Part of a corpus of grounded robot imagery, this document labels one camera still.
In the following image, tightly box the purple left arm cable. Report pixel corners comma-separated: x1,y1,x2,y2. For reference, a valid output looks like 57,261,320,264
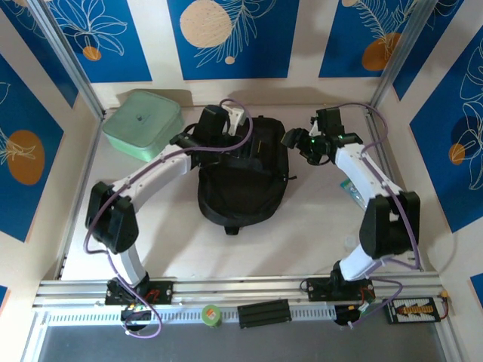
83,98,253,337

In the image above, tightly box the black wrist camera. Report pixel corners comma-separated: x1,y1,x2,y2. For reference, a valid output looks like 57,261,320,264
309,108,345,137
198,105,245,139

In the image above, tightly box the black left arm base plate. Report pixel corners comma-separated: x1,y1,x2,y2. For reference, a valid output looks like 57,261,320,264
104,279,174,305

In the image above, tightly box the white slotted cable duct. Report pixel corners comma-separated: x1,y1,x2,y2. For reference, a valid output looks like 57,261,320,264
45,304,337,326

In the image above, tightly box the mint green zip case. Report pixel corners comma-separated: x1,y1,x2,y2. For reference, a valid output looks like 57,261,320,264
102,89,185,161

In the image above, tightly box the green tape roll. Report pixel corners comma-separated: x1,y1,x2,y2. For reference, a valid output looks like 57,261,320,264
201,303,224,330

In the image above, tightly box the blue floral wall poster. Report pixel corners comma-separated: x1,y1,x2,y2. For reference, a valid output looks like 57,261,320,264
0,0,79,109
318,0,407,79
167,0,300,81
48,0,153,84
409,35,483,234
0,52,65,243

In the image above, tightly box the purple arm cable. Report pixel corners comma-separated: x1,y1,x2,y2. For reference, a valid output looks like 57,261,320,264
83,98,253,337
337,103,423,329

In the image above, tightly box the light blue tissue pack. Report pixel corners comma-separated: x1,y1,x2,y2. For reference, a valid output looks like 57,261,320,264
339,179,369,210

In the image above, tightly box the red black power wire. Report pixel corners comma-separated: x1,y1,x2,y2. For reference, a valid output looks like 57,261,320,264
437,288,454,320

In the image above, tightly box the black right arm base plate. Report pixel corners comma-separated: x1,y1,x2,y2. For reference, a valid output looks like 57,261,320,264
306,277,377,302

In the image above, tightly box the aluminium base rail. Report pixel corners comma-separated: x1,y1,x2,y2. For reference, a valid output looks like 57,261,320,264
32,271,445,308

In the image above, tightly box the black power distribution board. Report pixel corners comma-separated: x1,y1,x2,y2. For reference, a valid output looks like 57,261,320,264
383,296,441,325

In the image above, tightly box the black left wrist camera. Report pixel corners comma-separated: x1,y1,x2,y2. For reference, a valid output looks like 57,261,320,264
198,105,245,139

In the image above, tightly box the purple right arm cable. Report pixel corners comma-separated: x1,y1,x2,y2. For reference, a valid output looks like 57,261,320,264
337,103,423,329

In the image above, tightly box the aluminium frame post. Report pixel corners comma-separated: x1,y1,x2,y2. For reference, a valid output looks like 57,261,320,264
368,0,443,111
28,0,106,121

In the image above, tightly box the black ribbed block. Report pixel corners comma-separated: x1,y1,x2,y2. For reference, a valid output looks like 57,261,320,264
236,299,292,330

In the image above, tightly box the black backpack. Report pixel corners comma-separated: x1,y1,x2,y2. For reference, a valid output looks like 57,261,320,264
196,115,297,237

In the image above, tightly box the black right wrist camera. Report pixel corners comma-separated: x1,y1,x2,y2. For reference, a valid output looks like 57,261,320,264
309,108,345,137

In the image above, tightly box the aluminium side rail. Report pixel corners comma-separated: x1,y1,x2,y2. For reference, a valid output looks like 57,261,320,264
365,107,426,272
56,116,103,280

